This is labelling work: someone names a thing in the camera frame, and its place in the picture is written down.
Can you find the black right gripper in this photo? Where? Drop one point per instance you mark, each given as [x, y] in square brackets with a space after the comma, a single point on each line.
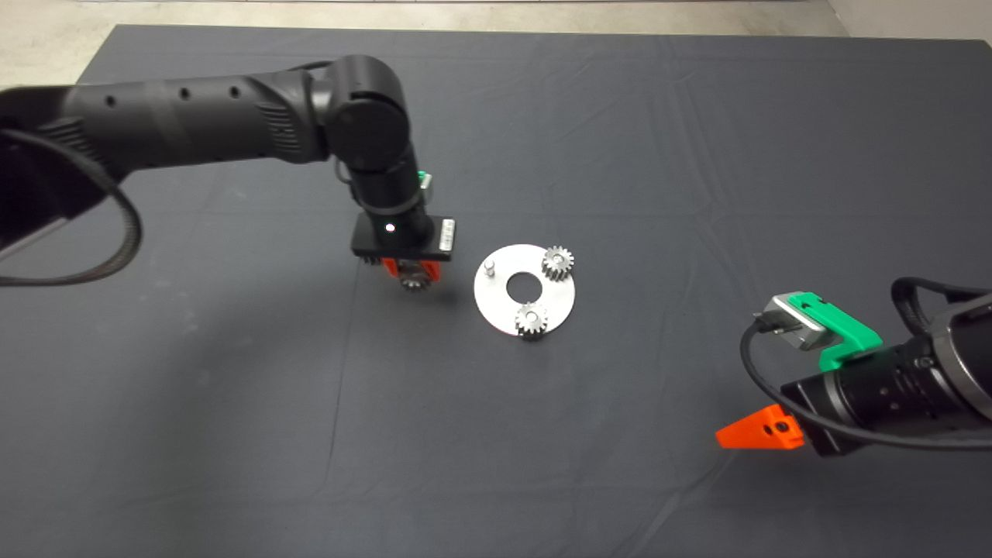
[828, 411]

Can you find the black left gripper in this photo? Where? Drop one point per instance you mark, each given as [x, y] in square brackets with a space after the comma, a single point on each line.
[399, 232]

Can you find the small steel gear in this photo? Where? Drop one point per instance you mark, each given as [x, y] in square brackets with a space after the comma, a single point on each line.
[415, 284]
[526, 325]
[549, 270]

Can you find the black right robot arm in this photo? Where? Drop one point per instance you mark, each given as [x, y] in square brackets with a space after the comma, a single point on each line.
[945, 372]

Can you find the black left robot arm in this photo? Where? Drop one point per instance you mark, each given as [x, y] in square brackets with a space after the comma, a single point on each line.
[194, 124]

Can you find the round metal plate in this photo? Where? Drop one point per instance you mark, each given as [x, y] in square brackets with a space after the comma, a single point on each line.
[559, 298]

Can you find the dark grey table cloth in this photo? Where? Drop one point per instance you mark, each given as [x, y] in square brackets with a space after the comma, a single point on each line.
[697, 155]

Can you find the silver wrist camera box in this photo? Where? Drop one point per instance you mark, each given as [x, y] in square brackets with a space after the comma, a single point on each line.
[794, 325]
[426, 192]

